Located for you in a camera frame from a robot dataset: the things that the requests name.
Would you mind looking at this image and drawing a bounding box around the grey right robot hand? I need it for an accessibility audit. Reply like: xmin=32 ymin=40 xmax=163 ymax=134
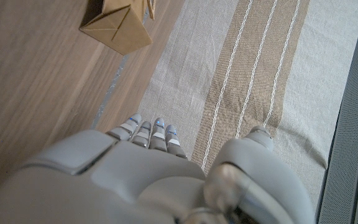
xmin=0 ymin=113 xmax=316 ymax=224

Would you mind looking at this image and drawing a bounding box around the brown paper bag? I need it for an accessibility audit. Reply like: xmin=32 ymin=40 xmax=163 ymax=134
xmin=79 ymin=0 xmax=157 ymax=56

